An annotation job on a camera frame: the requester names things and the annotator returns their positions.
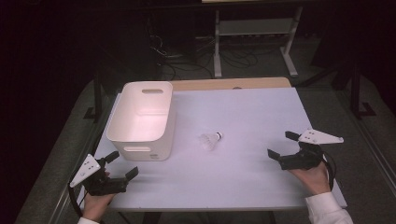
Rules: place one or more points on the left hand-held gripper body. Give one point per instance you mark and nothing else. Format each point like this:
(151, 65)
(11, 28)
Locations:
(104, 185)

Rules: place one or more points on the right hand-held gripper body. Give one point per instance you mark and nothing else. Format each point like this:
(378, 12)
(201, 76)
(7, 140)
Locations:
(300, 158)

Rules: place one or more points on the white plastic storage bin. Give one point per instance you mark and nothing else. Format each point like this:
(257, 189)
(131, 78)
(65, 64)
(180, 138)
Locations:
(140, 124)

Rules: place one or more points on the white shuttlecock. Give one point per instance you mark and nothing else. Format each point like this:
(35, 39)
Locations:
(210, 142)

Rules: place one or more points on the person's left hand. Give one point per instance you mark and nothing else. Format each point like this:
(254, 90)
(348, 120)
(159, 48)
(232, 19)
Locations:
(95, 207)

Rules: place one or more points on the person's right hand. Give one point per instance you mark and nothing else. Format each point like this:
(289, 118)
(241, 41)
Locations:
(313, 179)

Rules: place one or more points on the black metal stand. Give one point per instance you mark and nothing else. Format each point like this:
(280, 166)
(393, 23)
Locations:
(98, 96)
(356, 93)

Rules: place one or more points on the wooden table board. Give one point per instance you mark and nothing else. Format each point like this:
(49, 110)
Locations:
(230, 83)

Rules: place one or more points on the metal table frame rail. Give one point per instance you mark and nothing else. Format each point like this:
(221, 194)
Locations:
(67, 186)
(370, 146)

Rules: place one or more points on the white metal desk frame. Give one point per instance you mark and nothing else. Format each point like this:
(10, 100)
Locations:
(255, 26)

